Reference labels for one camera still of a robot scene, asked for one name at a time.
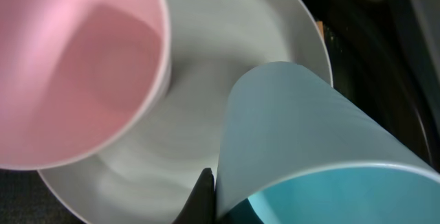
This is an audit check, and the blue cup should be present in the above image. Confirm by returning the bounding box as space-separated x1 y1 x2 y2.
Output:
216 62 439 223

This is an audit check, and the grey plate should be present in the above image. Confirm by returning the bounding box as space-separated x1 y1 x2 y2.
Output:
40 0 333 223

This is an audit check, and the round black tray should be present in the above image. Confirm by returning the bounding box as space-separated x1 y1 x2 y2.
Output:
1 0 439 223

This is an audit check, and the pink cup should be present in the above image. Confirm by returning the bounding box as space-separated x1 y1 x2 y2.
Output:
1 0 171 170

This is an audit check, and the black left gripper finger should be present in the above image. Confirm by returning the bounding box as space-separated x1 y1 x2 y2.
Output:
173 168 216 224

